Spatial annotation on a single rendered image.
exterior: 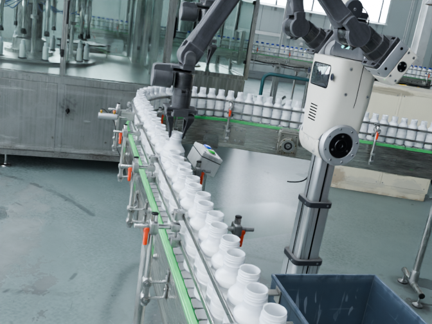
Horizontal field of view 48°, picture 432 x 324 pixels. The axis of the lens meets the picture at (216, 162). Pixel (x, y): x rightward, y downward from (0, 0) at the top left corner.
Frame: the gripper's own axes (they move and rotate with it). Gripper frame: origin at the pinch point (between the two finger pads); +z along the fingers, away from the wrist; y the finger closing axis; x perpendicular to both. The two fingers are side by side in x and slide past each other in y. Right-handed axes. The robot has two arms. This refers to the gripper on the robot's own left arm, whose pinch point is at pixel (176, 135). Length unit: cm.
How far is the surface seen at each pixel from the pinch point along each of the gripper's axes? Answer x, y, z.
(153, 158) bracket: 2.9, -5.4, 9.0
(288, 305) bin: -52, 22, 26
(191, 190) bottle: -36.9, -2.0, 4.3
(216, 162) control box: 11.3, 18.1, 10.9
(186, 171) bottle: -22.4, -0.4, 4.2
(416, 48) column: 844, 696, -52
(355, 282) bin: -41, 47, 26
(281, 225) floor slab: 205, 144, 119
